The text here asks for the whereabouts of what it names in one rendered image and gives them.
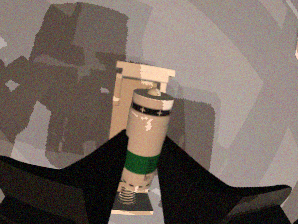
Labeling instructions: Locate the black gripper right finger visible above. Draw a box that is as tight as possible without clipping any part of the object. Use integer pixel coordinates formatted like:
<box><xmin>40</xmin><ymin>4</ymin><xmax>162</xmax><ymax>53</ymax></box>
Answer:
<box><xmin>157</xmin><ymin>136</ymin><xmax>293</xmax><ymax>224</ymax></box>

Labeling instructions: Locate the beige battery with green band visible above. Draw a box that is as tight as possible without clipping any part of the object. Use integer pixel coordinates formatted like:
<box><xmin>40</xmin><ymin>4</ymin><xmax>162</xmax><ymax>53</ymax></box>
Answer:
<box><xmin>121</xmin><ymin>88</ymin><xmax>174</xmax><ymax>192</ymax></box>

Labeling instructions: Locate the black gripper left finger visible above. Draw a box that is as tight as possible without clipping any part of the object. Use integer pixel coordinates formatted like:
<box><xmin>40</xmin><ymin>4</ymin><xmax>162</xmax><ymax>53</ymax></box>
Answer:
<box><xmin>0</xmin><ymin>128</ymin><xmax>129</xmax><ymax>224</ymax></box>

